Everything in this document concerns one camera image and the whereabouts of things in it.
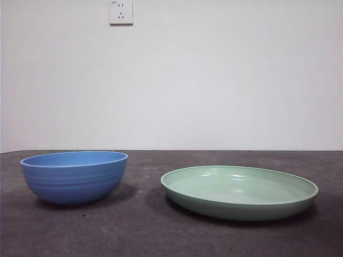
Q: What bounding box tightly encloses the green round plate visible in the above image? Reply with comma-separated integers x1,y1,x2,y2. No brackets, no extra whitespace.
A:
160,165,319,222

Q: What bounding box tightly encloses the blue ribbed bowl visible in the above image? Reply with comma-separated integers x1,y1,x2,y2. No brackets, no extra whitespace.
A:
19,150,129,206

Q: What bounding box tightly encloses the white wall socket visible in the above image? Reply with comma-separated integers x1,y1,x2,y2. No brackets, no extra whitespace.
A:
109,0,134,27

